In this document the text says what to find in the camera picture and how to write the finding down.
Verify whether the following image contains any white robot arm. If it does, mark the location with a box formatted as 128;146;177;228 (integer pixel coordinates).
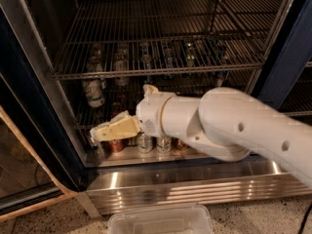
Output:
90;85;312;187

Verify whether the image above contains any white green can bottom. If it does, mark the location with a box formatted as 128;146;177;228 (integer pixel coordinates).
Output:
136;132;153;153

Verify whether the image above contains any blue can middle shelf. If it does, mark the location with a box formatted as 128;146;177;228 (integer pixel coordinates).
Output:
162;42;175;80

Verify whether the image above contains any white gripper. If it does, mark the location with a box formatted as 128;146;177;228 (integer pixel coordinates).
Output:
90;84;176;141

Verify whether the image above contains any silver blue can bottom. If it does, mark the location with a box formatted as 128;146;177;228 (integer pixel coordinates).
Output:
87;136;104;157

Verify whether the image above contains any black cable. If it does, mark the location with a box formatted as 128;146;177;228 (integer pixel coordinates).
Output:
297;202;312;234

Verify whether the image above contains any open glass fridge door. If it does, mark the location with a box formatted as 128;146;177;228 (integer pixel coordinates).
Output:
0;78;76;222

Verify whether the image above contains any blue pepsi can right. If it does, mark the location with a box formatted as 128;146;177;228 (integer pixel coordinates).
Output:
214;46;228;87

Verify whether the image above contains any white green can middle shelf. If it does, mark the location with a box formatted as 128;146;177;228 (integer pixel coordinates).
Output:
81;58;105;108

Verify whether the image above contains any middle wire shelf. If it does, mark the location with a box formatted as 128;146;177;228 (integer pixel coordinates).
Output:
75;69;254;130

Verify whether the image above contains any top wire shelf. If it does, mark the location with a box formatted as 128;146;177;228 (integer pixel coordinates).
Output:
54;0;282;80

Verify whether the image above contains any clear plastic bin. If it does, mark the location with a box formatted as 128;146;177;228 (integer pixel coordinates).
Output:
107;205;215;234

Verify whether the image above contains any orange can bottom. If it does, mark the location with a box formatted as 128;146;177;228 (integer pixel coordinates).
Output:
175;138;189;150

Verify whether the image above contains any stainless steel fridge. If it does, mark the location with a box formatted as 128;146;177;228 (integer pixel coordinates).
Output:
0;0;311;219

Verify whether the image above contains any wire shelf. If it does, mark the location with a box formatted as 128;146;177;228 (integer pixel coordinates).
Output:
54;0;282;80
75;69;254;130

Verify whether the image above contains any red cola can bottom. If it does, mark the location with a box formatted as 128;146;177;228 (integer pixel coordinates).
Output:
108;139;124;153

